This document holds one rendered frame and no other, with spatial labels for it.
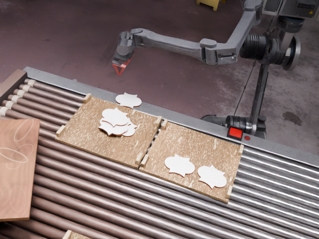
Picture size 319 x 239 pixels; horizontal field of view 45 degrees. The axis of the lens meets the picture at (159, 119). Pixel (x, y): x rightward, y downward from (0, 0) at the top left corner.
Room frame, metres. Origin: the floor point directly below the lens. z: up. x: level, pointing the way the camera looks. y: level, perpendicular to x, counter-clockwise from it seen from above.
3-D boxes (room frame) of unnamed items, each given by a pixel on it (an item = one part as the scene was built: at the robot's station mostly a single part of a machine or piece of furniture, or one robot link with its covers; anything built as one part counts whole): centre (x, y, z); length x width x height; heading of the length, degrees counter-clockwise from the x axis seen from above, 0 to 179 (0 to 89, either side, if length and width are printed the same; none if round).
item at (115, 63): (1.53, 0.23, 1.15); 0.07 x 0.07 x 0.09; 79
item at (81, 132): (1.31, 0.22, 0.93); 0.41 x 0.35 x 0.02; 78
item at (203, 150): (1.21, -0.19, 0.93); 0.41 x 0.35 x 0.02; 76
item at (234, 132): (1.43, -0.39, 0.92); 0.06 x 0.06 x 0.01; 79
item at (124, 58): (1.56, 0.22, 1.22); 0.10 x 0.07 x 0.07; 169
